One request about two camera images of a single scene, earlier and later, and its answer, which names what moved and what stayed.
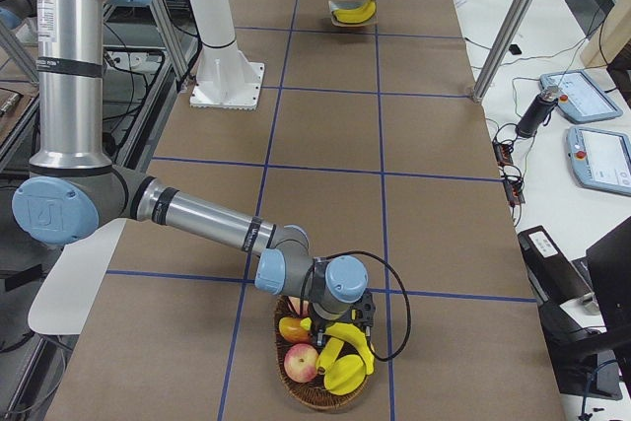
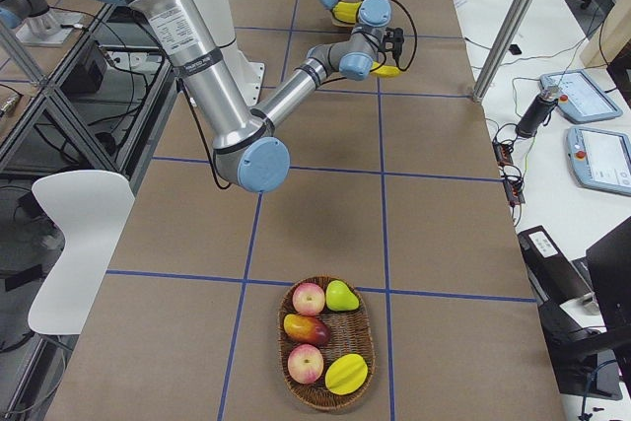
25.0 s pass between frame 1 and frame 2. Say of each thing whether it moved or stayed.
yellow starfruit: stayed
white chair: stayed
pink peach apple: stayed
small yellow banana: moved
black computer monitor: stayed
